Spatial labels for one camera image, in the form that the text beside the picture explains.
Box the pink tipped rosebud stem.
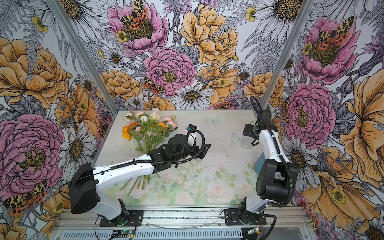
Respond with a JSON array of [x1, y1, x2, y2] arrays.
[[125, 111, 145, 124]]

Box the aluminium corner post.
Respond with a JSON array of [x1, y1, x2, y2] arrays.
[[47, 1, 119, 116], [261, 0, 315, 109]]

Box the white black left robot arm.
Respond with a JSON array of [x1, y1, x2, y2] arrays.
[[68, 130, 211, 222]]

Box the left aluminium corner post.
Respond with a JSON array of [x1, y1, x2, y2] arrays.
[[47, 1, 119, 116]]

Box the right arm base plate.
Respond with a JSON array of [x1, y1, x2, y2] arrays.
[[220, 208, 267, 226]]

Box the clear glass vase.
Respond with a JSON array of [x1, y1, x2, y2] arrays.
[[241, 124, 257, 149]]

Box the orange yellow ranunculus stem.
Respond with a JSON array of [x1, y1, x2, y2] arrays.
[[122, 123, 145, 154]]

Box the teal cylindrical vase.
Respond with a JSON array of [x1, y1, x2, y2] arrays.
[[254, 153, 266, 175]]

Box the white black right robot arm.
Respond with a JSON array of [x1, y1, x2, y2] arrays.
[[239, 97, 299, 225]]

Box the pink carnation flower stem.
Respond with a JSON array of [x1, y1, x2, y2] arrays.
[[135, 127, 153, 190]]

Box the orange flower stem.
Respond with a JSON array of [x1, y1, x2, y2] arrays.
[[153, 123, 167, 133]]

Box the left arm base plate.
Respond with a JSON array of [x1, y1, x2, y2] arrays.
[[99, 210, 144, 227]]

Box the right aluminium corner post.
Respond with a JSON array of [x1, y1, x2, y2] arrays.
[[261, 0, 315, 109]]

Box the pink white rose stem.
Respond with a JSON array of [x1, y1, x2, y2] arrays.
[[153, 117, 178, 150]]

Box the aluminium front rail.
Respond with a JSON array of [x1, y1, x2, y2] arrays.
[[56, 205, 310, 230]]

